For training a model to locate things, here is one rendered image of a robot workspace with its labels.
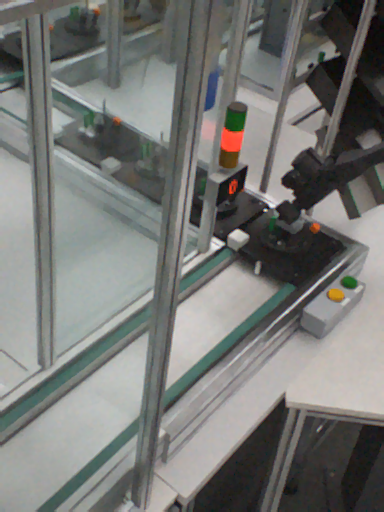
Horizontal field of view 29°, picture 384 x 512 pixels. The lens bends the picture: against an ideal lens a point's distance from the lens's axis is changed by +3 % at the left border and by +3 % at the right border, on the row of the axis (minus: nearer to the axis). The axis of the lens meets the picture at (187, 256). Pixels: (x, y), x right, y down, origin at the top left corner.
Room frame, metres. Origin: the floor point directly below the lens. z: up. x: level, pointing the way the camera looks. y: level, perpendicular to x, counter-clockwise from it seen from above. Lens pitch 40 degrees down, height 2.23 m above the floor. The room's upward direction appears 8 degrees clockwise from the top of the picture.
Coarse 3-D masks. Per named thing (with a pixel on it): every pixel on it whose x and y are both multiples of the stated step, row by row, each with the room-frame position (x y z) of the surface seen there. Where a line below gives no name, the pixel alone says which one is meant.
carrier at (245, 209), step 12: (228, 204) 1.72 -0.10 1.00; (240, 204) 1.77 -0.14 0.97; (252, 204) 1.78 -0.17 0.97; (264, 204) 1.79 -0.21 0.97; (216, 216) 1.69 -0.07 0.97; (228, 216) 1.70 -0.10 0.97; (240, 216) 1.71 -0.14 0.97; (252, 216) 1.72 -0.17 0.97; (216, 228) 1.64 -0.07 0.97; (228, 228) 1.65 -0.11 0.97; (240, 228) 1.67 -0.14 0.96
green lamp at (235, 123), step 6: (228, 114) 1.51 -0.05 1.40; (234, 114) 1.51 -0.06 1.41; (240, 114) 1.51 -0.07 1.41; (246, 114) 1.52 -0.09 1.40; (228, 120) 1.51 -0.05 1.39; (234, 120) 1.51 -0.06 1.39; (240, 120) 1.51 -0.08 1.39; (228, 126) 1.51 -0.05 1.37; (234, 126) 1.50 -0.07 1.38; (240, 126) 1.51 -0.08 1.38; (234, 132) 1.50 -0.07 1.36; (240, 132) 1.51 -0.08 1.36
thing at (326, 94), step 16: (320, 64) 1.91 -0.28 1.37; (336, 64) 1.99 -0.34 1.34; (304, 80) 1.93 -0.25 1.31; (320, 80) 1.89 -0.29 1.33; (336, 80) 1.98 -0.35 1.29; (320, 96) 1.88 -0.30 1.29; (336, 96) 1.85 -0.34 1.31; (352, 96) 1.95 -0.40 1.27; (368, 96) 1.93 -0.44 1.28; (352, 112) 1.89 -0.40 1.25; (368, 112) 1.91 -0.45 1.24; (352, 128) 1.84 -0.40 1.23; (368, 128) 1.86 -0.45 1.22; (352, 144) 1.78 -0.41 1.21; (368, 144) 1.81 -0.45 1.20
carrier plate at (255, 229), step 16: (272, 208) 1.78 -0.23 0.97; (256, 224) 1.68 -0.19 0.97; (304, 224) 1.72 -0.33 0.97; (256, 240) 1.61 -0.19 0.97; (320, 240) 1.65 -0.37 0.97; (336, 240) 1.66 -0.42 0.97; (256, 256) 1.54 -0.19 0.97; (272, 256) 1.55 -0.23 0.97; (304, 256) 1.57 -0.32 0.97; (320, 256) 1.58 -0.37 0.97; (288, 272) 1.49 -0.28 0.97; (304, 272) 1.50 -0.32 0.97
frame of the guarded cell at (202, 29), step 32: (0, 0) 0.57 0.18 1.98; (32, 0) 0.60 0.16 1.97; (64, 0) 0.63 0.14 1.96; (192, 32) 0.81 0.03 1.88; (192, 64) 0.80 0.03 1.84; (192, 96) 0.80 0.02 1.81; (192, 128) 0.81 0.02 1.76; (192, 160) 0.82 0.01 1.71; (160, 320) 0.80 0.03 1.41; (160, 352) 0.80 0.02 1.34; (160, 384) 0.81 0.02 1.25; (160, 416) 0.82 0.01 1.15
